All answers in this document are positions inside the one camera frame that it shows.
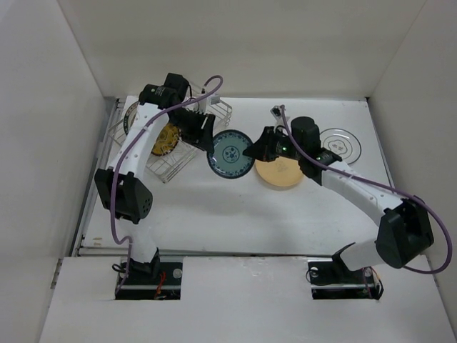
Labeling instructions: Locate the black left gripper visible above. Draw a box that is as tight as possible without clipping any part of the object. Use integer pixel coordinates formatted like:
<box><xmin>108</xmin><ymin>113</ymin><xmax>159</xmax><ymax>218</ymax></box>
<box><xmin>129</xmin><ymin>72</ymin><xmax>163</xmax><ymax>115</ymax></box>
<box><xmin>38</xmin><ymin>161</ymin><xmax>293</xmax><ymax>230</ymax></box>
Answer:
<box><xmin>168</xmin><ymin>107</ymin><xmax>214</xmax><ymax>154</ymax></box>

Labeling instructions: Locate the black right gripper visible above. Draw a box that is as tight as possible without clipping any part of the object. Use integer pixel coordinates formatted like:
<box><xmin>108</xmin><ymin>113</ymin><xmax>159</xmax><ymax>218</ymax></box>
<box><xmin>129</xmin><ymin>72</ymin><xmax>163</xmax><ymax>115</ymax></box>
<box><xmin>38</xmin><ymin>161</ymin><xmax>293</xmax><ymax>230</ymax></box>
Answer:
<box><xmin>243</xmin><ymin>126</ymin><xmax>304</xmax><ymax>162</ymax></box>

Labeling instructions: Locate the blue patterned plate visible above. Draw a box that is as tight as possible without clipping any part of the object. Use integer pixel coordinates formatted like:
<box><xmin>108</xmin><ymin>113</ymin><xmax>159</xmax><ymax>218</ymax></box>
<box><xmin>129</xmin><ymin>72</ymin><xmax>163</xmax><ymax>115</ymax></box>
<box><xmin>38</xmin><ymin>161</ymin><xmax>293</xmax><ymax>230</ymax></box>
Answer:
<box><xmin>206</xmin><ymin>129</ymin><xmax>254</xmax><ymax>179</ymax></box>

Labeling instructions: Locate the yellow bear plate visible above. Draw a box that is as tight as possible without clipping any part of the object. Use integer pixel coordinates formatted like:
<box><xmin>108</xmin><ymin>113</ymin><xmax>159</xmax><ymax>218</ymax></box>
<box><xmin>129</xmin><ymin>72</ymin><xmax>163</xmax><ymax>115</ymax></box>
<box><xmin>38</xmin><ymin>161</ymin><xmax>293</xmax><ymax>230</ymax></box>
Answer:
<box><xmin>254</xmin><ymin>157</ymin><xmax>303</xmax><ymax>187</ymax></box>

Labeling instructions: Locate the white plate black rim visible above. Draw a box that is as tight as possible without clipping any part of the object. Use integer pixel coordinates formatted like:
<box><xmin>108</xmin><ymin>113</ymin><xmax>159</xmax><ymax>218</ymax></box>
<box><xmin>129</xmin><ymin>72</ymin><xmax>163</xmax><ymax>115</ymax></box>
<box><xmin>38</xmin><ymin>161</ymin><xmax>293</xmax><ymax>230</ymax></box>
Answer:
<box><xmin>320</xmin><ymin>128</ymin><xmax>362</xmax><ymax>165</ymax></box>

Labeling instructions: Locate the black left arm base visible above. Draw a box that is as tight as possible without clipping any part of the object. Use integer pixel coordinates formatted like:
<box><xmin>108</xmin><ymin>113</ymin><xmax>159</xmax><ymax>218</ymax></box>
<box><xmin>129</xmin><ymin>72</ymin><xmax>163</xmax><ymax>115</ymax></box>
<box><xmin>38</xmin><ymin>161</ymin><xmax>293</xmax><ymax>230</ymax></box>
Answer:
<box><xmin>111</xmin><ymin>257</ymin><xmax>184</xmax><ymax>301</ymax></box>

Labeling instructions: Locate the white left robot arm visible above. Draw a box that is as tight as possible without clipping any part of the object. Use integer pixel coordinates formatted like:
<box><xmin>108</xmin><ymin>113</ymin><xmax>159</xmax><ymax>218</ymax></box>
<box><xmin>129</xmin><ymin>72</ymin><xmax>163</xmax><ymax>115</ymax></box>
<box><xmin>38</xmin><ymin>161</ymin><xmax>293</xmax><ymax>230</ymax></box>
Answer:
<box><xmin>94</xmin><ymin>73</ymin><xmax>223</xmax><ymax>284</ymax></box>

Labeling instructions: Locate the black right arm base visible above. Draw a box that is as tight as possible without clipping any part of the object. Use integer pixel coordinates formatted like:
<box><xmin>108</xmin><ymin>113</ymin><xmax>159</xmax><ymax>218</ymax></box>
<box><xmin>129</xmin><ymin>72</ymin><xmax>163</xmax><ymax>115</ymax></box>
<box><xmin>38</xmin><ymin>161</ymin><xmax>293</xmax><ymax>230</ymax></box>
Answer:
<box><xmin>306</xmin><ymin>243</ymin><xmax>384</xmax><ymax>301</ymax></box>

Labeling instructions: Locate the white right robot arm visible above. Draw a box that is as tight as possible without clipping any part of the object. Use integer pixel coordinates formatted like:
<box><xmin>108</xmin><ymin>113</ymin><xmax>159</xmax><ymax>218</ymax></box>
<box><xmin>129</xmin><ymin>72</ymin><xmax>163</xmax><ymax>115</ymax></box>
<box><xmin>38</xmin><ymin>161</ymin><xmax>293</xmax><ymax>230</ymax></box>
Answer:
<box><xmin>243</xmin><ymin>116</ymin><xmax>434</xmax><ymax>282</ymax></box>

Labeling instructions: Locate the yellow patterned plate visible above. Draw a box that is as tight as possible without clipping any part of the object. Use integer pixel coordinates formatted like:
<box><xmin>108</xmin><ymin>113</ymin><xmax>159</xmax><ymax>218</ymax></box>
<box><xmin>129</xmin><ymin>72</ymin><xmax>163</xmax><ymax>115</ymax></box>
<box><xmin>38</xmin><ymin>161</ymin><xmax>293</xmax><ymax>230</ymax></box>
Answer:
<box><xmin>151</xmin><ymin>123</ymin><xmax>180</xmax><ymax>156</ymax></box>

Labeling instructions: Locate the white plate dark lettered rim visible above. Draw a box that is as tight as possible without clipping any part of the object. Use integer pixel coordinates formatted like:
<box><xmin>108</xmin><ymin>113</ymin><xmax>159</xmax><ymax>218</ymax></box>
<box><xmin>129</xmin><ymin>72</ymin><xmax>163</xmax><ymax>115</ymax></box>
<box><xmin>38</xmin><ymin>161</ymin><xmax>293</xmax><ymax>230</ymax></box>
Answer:
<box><xmin>123</xmin><ymin>101</ymin><xmax>139</xmax><ymax>135</ymax></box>

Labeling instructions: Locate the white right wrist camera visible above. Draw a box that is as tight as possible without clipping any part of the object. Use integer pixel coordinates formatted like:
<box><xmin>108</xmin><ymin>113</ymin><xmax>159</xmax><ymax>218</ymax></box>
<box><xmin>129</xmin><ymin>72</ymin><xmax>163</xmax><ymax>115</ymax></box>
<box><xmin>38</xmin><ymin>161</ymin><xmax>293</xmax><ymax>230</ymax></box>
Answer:
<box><xmin>270</xmin><ymin>106</ymin><xmax>288</xmax><ymax>126</ymax></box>

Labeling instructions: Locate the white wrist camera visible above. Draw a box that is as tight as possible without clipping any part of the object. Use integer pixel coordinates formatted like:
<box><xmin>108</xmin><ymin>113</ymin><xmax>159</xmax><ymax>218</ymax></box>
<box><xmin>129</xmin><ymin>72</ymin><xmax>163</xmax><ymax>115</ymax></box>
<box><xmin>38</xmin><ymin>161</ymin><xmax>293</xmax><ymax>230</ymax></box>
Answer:
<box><xmin>270</xmin><ymin>106</ymin><xmax>288</xmax><ymax>126</ymax></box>
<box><xmin>197</xmin><ymin>94</ymin><xmax>220</xmax><ymax>114</ymax></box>

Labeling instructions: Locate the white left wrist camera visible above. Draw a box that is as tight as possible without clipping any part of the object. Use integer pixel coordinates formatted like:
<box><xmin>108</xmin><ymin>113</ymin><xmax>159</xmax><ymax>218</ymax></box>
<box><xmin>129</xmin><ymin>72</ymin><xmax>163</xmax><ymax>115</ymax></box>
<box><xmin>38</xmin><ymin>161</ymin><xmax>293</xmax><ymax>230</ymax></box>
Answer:
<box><xmin>197</xmin><ymin>94</ymin><xmax>220</xmax><ymax>114</ymax></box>

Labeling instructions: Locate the clear wire dish rack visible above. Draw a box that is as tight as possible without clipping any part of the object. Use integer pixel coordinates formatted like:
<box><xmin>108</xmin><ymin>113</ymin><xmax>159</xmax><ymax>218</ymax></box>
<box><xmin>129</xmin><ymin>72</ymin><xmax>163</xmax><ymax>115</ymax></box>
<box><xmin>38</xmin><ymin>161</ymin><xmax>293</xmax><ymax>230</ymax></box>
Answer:
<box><xmin>107</xmin><ymin>96</ymin><xmax>233</xmax><ymax>183</ymax></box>

